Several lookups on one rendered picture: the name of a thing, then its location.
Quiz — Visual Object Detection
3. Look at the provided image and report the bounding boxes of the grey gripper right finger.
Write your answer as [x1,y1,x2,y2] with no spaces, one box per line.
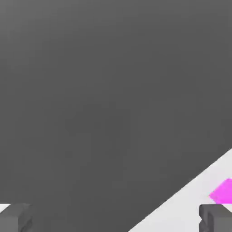
[198,204,232,232]

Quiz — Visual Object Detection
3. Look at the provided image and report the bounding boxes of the large magenta box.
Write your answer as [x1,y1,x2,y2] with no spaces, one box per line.
[208,178,232,205]

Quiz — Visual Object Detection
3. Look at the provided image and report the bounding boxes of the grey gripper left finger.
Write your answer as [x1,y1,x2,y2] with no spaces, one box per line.
[0,203,34,232]

